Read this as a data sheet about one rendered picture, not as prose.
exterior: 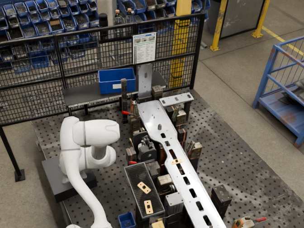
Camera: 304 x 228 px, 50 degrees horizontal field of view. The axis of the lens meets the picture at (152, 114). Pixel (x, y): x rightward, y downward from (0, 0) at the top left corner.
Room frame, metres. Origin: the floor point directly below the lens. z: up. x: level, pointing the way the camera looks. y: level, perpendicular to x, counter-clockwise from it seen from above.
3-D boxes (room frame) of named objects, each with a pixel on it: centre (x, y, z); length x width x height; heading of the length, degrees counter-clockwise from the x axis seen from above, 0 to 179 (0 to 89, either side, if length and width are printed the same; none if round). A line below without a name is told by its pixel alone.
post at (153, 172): (1.26, -0.03, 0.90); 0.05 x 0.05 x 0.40; 22
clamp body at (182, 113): (1.88, -0.23, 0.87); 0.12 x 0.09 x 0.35; 112
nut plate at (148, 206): (0.96, -0.01, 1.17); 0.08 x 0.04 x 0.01; 14
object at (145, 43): (2.41, 0.10, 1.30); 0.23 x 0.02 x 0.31; 112
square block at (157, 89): (2.16, -0.04, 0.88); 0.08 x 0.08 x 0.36; 22
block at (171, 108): (2.00, -0.16, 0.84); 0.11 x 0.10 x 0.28; 112
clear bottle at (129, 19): (2.46, 0.22, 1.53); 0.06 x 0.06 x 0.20
